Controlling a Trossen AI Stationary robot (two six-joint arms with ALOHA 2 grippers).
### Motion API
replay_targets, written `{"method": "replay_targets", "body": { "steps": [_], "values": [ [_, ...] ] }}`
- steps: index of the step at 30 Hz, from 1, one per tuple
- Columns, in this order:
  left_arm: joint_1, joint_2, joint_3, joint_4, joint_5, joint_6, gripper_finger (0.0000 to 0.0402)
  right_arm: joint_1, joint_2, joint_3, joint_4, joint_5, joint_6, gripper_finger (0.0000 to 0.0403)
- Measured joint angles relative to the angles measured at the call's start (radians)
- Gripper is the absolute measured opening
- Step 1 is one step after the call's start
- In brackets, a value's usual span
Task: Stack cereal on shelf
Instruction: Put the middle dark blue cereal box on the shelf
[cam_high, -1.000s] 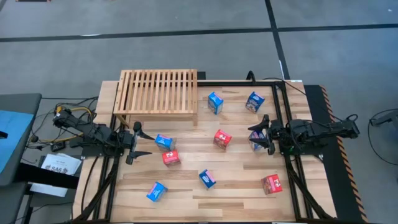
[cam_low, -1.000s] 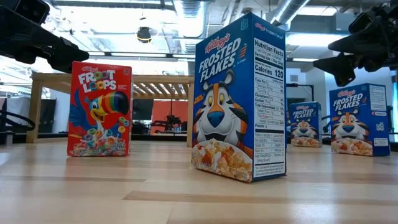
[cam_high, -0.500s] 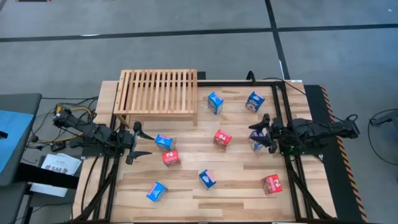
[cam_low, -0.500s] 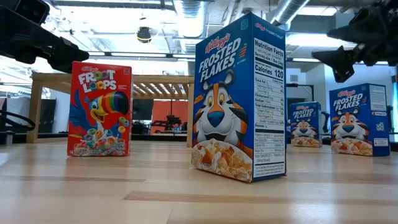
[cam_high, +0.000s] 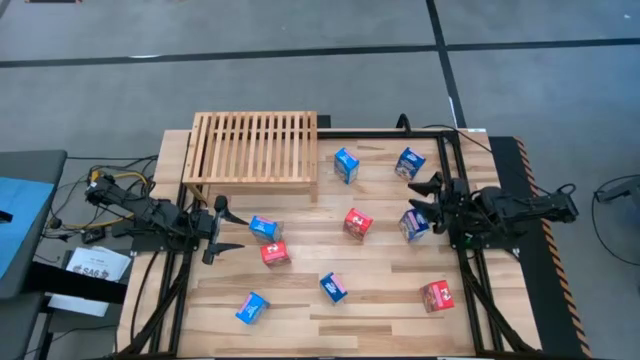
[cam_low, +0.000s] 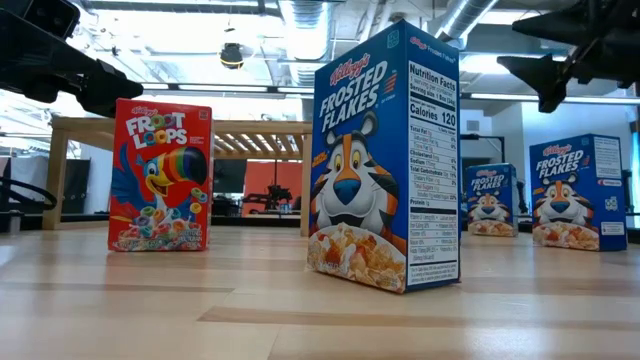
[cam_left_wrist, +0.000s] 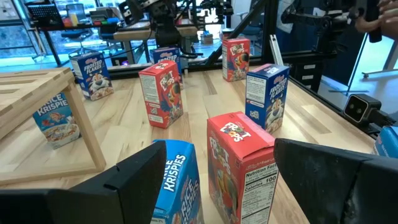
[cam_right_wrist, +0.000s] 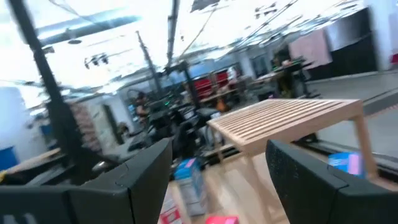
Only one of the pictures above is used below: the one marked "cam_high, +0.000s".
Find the wooden slatted shelf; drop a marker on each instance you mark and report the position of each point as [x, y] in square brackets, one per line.
[250, 150]

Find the white printed paper sheet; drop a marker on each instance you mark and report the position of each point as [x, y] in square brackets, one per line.
[97, 262]

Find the white blank paper sheet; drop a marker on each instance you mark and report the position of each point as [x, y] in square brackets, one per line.
[75, 305]

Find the blue Rice Krispies cereal box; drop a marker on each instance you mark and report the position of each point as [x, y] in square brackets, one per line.
[252, 307]
[265, 229]
[346, 165]

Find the blue Frosted Flakes cereal box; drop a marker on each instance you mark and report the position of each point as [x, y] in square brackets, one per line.
[410, 163]
[333, 287]
[412, 229]

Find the black hazard-striped mat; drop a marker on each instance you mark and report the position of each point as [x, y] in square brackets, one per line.
[550, 300]

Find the grey metal stand leg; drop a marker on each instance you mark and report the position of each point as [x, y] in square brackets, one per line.
[620, 190]

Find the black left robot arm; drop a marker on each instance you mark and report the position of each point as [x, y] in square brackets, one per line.
[150, 210]

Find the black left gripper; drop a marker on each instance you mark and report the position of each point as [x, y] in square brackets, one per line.
[202, 225]

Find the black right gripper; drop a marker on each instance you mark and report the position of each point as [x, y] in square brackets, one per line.
[457, 205]

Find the black power adapter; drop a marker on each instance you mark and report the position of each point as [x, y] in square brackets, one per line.
[93, 235]

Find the red Froot Loops cereal box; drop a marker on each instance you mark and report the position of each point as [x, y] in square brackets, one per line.
[275, 253]
[437, 296]
[357, 223]

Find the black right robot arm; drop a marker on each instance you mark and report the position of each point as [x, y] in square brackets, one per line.
[525, 205]

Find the blue cloth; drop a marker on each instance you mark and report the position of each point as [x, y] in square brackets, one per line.
[20, 235]

